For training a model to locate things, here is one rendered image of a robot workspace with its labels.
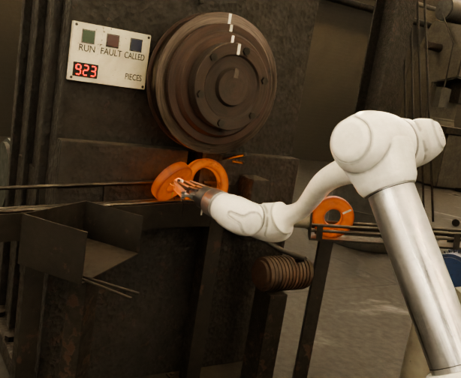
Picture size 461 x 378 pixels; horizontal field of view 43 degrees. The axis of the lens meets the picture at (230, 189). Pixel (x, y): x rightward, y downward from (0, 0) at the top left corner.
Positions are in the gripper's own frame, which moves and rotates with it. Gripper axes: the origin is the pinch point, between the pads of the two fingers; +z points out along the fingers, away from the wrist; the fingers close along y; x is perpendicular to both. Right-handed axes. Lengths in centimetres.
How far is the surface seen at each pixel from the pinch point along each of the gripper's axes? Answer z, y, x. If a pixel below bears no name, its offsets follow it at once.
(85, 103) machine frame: 19.2, -24.7, 22.7
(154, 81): 5.8, -7.9, 32.6
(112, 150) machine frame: 11.5, -18.3, 8.7
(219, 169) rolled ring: 1.9, 19.9, 1.7
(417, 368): -71, 56, -49
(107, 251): -18.4, -33.7, -12.1
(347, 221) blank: -30, 56, -11
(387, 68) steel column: 208, 385, 15
